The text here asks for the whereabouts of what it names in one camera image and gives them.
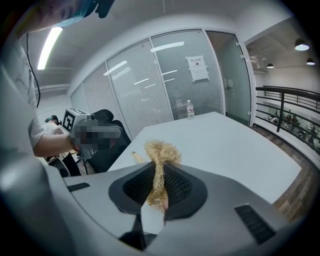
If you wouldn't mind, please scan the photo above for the black office chair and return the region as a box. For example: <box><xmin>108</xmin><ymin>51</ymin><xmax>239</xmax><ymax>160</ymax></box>
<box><xmin>84</xmin><ymin>109</ymin><xmax>132</xmax><ymax>173</ymax></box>

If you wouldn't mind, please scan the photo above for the tan fluffy fibre clump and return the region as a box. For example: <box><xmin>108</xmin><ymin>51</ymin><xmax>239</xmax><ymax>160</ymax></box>
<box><xmin>143</xmin><ymin>139</ymin><xmax>182</xmax><ymax>213</ymax></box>

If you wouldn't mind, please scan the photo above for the long ceiling light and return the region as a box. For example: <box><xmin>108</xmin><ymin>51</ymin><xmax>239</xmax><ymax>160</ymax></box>
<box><xmin>37</xmin><ymin>26</ymin><xmax>63</xmax><ymax>70</ymax></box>

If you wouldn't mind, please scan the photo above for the person's white t-shirt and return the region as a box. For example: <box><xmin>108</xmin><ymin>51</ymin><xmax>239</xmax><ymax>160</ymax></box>
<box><xmin>0</xmin><ymin>37</ymin><xmax>63</xmax><ymax>256</ymax></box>

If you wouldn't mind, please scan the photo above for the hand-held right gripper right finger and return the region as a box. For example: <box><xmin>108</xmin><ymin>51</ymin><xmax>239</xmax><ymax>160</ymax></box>
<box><xmin>147</xmin><ymin>161</ymin><xmax>288</xmax><ymax>256</ymax></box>

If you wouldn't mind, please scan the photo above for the clear plastic water bottle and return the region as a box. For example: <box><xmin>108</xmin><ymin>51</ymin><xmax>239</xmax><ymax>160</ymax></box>
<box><xmin>186</xmin><ymin>99</ymin><xmax>196</xmax><ymax>120</ymax></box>

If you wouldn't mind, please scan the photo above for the person's left forearm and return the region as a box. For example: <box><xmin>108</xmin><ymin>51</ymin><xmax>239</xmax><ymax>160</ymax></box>
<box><xmin>33</xmin><ymin>133</ymin><xmax>78</xmax><ymax>158</ymax></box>

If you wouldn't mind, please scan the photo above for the black head-worn camera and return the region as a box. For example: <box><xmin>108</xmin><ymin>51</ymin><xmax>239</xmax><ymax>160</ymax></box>
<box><xmin>94</xmin><ymin>0</ymin><xmax>116</xmax><ymax>19</ymax></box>

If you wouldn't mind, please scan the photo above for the blue face mask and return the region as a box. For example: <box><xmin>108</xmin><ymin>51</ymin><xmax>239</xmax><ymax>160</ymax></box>
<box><xmin>54</xmin><ymin>7</ymin><xmax>96</xmax><ymax>28</ymax></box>

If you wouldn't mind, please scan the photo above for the black headset cable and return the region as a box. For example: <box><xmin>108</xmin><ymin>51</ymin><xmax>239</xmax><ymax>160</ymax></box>
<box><xmin>26</xmin><ymin>32</ymin><xmax>41</xmax><ymax>109</ymax></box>

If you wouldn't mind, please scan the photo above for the person's head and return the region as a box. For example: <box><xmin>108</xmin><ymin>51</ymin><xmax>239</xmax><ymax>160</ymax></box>
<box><xmin>22</xmin><ymin>0</ymin><xmax>85</xmax><ymax>33</ymax></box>

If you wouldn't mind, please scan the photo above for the black metal railing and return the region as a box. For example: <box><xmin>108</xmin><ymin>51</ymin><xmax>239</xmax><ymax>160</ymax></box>
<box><xmin>255</xmin><ymin>85</ymin><xmax>320</xmax><ymax>153</ymax></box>

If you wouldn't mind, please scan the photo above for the frosted glass door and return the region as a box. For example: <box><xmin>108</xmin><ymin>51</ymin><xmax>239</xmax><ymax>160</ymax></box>
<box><xmin>206</xmin><ymin>31</ymin><xmax>252</xmax><ymax>126</ymax></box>

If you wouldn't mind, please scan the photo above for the white paper notice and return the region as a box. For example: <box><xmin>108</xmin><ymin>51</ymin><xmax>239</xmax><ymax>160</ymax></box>
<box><xmin>185</xmin><ymin>54</ymin><xmax>210</xmax><ymax>83</ymax></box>

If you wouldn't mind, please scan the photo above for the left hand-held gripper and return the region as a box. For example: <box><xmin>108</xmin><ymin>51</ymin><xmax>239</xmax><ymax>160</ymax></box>
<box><xmin>62</xmin><ymin>106</ymin><xmax>123</xmax><ymax>161</ymax></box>

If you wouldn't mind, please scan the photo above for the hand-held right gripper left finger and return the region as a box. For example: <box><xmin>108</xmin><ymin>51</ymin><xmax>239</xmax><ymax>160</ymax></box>
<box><xmin>62</xmin><ymin>161</ymin><xmax>158</xmax><ymax>251</ymax></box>

